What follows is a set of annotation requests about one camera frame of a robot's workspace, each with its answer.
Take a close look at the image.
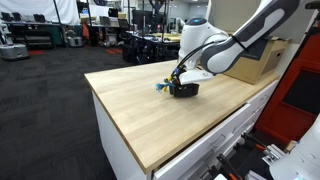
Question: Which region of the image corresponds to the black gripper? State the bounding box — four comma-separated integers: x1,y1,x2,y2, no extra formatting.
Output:
170,66,188,88

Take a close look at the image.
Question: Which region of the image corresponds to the black oval bowl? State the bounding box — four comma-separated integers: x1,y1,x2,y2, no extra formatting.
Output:
168,82,201,99

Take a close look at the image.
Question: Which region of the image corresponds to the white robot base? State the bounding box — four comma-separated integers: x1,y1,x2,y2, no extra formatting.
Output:
268,113,320,180

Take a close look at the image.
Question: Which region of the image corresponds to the yellow plastic utensil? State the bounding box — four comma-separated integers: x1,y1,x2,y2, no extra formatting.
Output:
162,75,174,93

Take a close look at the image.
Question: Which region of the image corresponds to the blue and orange toy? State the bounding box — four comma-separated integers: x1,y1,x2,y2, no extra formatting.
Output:
154,79,176,94

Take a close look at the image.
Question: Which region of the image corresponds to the dark cluttered workbench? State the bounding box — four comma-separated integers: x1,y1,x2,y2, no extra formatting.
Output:
121,30,183,66

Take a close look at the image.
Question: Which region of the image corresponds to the red floor mat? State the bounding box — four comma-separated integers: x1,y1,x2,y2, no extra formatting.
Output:
105,48,124,56
27,49,46,57

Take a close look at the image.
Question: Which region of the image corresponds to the white drawer cabinet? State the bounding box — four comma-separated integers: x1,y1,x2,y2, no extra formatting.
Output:
91,79,280,180

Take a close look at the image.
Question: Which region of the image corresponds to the large cardboard box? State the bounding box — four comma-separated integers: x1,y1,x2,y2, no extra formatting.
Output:
223,31,291,86

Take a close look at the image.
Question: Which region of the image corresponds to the small grey mobile robot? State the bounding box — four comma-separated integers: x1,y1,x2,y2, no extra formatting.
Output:
65,29,84,48

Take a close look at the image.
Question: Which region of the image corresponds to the red metal cabinet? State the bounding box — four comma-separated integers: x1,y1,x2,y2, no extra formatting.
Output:
254,31,320,145

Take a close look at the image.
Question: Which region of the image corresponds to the black shelf desk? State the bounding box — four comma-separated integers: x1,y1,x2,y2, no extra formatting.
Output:
1,20,64,50

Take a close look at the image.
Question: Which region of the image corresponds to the white curtain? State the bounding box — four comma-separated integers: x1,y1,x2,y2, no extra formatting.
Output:
0,0,81,27

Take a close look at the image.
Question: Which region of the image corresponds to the grey floor machine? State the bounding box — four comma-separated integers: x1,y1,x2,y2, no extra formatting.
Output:
0,42,30,62

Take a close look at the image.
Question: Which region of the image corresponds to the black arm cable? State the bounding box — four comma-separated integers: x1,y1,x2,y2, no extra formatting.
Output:
175,39,218,72

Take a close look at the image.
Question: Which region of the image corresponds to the black clamp with orange handle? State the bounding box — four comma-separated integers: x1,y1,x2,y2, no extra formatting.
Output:
209,153,244,180
240,132,270,154

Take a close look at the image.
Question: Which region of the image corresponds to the silver metal bracket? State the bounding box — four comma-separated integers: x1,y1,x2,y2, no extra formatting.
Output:
261,143,287,167

